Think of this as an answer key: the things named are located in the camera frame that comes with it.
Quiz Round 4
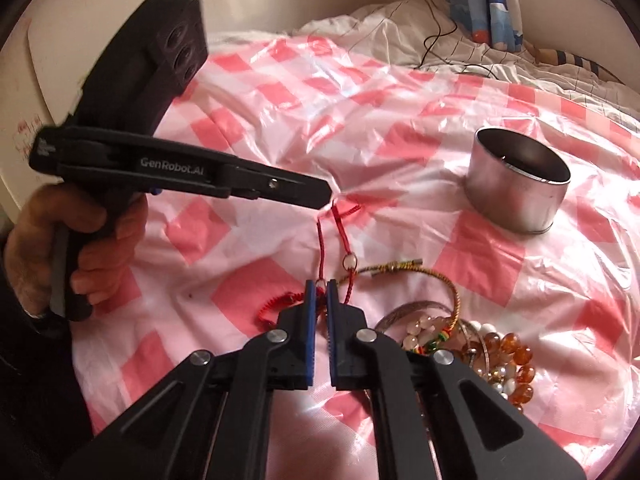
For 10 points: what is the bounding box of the red string bracelet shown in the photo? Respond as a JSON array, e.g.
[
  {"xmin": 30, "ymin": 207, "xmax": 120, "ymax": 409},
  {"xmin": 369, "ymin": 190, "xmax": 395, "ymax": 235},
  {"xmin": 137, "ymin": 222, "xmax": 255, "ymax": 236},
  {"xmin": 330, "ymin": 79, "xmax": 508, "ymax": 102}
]
[{"xmin": 257, "ymin": 199, "xmax": 362, "ymax": 325}]

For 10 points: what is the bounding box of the white striped quilt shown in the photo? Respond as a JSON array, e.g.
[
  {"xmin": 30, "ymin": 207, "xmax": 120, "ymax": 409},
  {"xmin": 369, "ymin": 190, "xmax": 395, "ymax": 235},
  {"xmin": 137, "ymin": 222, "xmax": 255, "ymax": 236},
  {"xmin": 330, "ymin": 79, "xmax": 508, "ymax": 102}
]
[{"xmin": 292, "ymin": 0, "xmax": 628, "ymax": 93}]

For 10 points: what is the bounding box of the black charging cable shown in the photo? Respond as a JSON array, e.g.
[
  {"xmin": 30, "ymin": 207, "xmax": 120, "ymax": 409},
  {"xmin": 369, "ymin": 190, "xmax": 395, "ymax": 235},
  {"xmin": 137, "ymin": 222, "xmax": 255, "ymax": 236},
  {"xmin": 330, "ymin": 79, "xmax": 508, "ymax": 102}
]
[{"xmin": 406, "ymin": 0, "xmax": 497, "ymax": 79}]

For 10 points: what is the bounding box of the silver bangle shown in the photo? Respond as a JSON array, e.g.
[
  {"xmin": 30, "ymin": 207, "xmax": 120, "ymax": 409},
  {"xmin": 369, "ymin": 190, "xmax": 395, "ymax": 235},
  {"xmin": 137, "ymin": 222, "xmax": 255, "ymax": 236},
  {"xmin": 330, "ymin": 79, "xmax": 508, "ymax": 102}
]
[{"xmin": 375, "ymin": 301, "xmax": 452, "ymax": 335}]

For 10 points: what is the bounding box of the pink bead bracelet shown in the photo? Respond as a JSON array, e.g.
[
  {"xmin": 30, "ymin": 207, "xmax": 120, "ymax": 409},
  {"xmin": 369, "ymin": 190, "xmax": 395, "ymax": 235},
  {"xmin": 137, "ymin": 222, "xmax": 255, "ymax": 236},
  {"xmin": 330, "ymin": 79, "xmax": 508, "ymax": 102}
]
[{"xmin": 401, "ymin": 316, "xmax": 465, "ymax": 357}]

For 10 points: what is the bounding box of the round metal tin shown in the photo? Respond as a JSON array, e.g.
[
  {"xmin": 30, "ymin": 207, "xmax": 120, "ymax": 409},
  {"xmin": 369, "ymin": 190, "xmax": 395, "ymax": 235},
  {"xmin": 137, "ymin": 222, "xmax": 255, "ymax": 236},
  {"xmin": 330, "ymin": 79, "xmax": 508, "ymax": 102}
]
[{"xmin": 464, "ymin": 126, "xmax": 572, "ymax": 235}]

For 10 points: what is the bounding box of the silver charm bracelet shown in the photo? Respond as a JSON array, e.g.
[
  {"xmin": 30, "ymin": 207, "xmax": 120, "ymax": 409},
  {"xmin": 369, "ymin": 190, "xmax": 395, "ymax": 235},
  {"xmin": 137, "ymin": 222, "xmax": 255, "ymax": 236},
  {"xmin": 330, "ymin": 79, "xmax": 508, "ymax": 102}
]
[{"xmin": 457, "ymin": 319, "xmax": 485, "ymax": 367}]

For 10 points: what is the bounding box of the person's left hand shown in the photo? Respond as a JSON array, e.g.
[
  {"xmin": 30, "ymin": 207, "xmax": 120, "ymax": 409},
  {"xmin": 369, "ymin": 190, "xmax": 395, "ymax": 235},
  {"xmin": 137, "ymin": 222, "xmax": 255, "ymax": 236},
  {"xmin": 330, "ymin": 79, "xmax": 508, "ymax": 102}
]
[{"xmin": 6, "ymin": 182, "xmax": 149, "ymax": 317}]

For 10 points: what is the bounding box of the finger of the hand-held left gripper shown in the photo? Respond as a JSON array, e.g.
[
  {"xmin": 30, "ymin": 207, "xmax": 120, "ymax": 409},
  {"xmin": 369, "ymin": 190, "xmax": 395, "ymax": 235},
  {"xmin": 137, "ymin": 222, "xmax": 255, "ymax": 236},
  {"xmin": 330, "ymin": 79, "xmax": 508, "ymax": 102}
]
[{"xmin": 215, "ymin": 156, "xmax": 333, "ymax": 210}]

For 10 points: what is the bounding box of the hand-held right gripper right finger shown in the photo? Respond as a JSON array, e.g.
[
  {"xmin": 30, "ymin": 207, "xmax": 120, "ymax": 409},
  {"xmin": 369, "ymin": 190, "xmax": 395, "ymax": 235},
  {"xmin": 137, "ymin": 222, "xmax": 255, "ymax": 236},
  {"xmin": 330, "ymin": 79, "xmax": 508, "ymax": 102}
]
[{"xmin": 326, "ymin": 279, "xmax": 586, "ymax": 480}]

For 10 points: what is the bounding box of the red checked plastic sheet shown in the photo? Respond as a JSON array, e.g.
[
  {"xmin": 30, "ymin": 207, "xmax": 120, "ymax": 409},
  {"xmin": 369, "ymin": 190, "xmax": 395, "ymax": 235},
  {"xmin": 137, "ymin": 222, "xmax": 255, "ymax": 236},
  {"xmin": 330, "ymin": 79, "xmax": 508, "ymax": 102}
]
[{"xmin": 70, "ymin": 35, "xmax": 640, "ymax": 480}]

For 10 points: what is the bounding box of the person's left forearm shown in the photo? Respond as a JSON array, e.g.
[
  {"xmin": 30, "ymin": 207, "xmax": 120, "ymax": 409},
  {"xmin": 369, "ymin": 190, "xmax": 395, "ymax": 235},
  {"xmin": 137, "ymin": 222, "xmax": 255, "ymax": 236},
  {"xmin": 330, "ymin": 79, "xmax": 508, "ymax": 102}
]
[{"xmin": 0, "ymin": 260, "xmax": 98, "ymax": 480}]

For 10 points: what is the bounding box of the amber bead bracelet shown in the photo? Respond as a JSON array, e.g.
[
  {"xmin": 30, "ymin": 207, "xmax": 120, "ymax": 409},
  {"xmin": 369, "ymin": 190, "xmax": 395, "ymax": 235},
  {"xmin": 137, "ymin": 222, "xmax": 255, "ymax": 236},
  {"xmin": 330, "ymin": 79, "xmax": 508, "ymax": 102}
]
[{"xmin": 467, "ymin": 329, "xmax": 537, "ymax": 412}]

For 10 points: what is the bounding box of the gold braided bracelet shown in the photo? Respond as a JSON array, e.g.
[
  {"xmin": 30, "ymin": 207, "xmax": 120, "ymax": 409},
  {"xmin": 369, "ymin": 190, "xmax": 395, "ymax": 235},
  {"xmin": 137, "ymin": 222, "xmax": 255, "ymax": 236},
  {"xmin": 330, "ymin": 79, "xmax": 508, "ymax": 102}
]
[{"xmin": 350, "ymin": 258, "xmax": 461, "ymax": 357}]

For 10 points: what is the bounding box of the blue cartoon curtain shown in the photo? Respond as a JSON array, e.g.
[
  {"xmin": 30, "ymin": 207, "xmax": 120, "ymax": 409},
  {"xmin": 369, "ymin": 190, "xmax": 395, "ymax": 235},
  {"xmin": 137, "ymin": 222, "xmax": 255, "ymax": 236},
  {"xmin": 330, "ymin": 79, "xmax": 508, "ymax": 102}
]
[{"xmin": 446, "ymin": 0, "xmax": 525, "ymax": 54}]

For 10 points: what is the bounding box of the striped plush toy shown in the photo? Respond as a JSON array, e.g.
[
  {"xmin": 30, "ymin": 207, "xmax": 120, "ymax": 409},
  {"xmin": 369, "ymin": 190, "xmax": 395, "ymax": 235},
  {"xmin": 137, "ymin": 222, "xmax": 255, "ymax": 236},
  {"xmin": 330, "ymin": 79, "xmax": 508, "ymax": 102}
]
[{"xmin": 524, "ymin": 42, "xmax": 627, "ymax": 86}]

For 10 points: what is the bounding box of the white bead bracelet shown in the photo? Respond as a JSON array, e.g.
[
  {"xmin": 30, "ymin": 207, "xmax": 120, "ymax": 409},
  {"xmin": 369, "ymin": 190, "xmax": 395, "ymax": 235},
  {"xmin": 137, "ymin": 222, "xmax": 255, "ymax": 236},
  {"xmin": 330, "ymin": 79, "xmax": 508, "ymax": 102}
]
[{"xmin": 470, "ymin": 324, "xmax": 522, "ymax": 402}]

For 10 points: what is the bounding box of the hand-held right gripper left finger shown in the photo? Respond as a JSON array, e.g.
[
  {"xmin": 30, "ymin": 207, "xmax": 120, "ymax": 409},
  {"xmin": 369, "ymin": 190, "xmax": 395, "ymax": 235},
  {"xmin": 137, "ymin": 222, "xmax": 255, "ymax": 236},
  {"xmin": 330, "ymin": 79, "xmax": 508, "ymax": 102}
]
[{"xmin": 57, "ymin": 280, "xmax": 317, "ymax": 480}]

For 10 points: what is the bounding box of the cream headboard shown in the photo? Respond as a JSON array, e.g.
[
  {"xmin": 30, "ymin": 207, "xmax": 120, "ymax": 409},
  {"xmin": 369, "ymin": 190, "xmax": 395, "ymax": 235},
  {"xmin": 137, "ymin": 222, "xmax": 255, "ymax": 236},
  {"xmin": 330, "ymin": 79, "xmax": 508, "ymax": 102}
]
[{"xmin": 0, "ymin": 10, "xmax": 147, "ymax": 213}]

